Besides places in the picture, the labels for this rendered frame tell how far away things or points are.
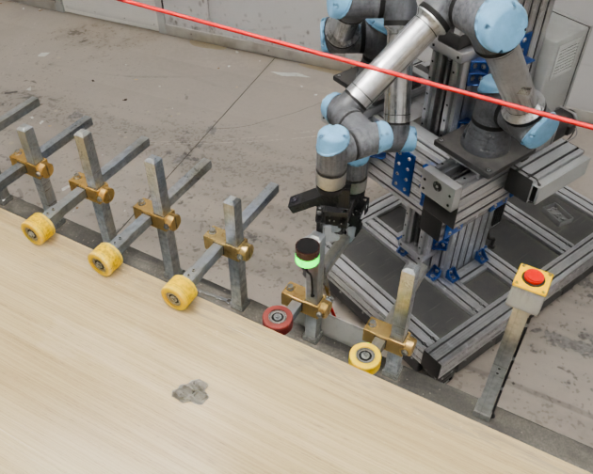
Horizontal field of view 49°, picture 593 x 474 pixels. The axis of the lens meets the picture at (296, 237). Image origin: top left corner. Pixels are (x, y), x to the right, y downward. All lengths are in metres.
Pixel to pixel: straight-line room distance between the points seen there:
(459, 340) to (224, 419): 1.27
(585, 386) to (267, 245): 1.52
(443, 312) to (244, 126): 1.86
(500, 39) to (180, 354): 1.06
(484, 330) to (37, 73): 3.39
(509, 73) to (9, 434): 1.44
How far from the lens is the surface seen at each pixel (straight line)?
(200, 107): 4.19
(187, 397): 1.58
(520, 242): 3.07
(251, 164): 3.68
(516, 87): 1.78
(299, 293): 1.80
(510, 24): 1.61
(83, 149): 1.97
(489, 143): 2.06
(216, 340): 1.67
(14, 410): 1.68
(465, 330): 2.63
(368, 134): 1.57
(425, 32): 1.68
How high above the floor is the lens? 2.22
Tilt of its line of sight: 44 degrees down
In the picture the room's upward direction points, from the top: 1 degrees clockwise
